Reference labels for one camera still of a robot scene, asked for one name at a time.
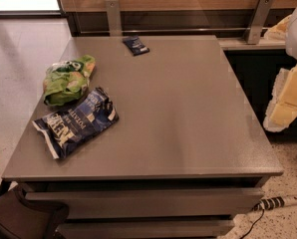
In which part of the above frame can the blue rxbar blueberry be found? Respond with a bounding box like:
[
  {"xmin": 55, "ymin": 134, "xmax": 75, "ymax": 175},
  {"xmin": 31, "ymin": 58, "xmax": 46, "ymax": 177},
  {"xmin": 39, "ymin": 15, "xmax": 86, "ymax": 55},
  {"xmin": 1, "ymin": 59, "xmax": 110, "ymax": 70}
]
[{"xmin": 123, "ymin": 36, "xmax": 149, "ymax": 56}]

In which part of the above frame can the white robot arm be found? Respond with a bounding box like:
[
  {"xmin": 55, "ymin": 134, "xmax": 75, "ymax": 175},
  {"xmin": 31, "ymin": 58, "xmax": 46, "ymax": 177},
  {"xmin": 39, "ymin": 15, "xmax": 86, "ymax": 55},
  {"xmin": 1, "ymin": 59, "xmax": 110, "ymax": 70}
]
[{"xmin": 263, "ymin": 8, "xmax": 297, "ymax": 132}]

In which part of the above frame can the white power strip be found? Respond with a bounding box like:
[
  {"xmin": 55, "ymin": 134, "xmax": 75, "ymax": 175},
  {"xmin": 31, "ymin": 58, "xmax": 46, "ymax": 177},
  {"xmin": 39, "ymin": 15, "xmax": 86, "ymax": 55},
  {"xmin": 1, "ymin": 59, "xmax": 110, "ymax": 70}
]
[{"xmin": 252, "ymin": 195, "xmax": 297, "ymax": 211}]

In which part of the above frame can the grey drawer cabinet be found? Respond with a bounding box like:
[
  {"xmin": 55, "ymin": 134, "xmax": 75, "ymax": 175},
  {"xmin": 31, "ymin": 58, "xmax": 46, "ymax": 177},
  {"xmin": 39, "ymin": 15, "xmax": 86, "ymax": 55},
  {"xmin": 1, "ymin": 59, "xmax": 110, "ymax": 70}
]
[{"xmin": 3, "ymin": 36, "xmax": 283, "ymax": 239}]

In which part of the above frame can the green chip bag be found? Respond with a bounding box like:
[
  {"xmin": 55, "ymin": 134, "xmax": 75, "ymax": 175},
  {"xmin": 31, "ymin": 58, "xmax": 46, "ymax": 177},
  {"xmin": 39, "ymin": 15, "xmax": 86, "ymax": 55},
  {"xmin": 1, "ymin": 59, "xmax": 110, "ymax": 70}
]
[{"xmin": 43, "ymin": 55, "xmax": 96, "ymax": 106}]

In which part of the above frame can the blue kettle chip bag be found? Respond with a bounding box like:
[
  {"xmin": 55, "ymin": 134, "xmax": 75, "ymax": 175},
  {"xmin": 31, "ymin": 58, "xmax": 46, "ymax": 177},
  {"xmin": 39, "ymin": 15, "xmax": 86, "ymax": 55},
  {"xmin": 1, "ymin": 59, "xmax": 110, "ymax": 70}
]
[{"xmin": 32, "ymin": 88, "xmax": 119, "ymax": 159}]

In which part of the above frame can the dark brown chair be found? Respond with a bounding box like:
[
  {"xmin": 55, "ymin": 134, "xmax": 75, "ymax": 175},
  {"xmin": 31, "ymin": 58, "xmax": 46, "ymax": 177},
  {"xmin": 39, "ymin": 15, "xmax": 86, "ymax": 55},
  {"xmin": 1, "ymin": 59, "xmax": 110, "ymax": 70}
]
[{"xmin": 0, "ymin": 185, "xmax": 69, "ymax": 239}]

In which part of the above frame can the metal rail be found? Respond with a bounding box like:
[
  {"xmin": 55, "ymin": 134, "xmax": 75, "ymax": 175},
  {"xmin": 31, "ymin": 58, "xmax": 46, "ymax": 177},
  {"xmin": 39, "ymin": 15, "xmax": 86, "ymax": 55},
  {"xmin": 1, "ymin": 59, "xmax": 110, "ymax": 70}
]
[{"xmin": 79, "ymin": 27, "xmax": 270, "ymax": 35}]

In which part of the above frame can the right metal bracket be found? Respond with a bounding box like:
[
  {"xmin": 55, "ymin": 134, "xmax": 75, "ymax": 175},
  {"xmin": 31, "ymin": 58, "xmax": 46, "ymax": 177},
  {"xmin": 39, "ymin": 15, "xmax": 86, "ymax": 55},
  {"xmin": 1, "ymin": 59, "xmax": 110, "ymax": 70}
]
[{"xmin": 244, "ymin": 0, "xmax": 274, "ymax": 45}]

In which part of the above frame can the metal bracket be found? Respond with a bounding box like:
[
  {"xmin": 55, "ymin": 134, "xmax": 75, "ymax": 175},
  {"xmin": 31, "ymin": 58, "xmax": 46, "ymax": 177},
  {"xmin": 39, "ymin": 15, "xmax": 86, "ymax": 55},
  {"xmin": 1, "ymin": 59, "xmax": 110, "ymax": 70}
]
[
  {"xmin": 105, "ymin": 0, "xmax": 123, "ymax": 36},
  {"xmin": 244, "ymin": 0, "xmax": 274, "ymax": 45}
]

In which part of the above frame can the black power cable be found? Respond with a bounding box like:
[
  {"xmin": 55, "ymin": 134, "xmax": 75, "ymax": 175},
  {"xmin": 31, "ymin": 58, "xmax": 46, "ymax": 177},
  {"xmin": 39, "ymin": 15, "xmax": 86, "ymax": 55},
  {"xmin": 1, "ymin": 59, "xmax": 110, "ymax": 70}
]
[{"xmin": 239, "ymin": 208, "xmax": 266, "ymax": 239}]

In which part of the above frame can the left metal bracket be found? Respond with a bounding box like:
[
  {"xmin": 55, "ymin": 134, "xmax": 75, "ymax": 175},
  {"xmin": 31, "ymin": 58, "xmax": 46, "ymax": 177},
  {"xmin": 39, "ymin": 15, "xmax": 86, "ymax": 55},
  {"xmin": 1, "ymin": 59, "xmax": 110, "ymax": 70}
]
[{"xmin": 105, "ymin": 0, "xmax": 123, "ymax": 36}]

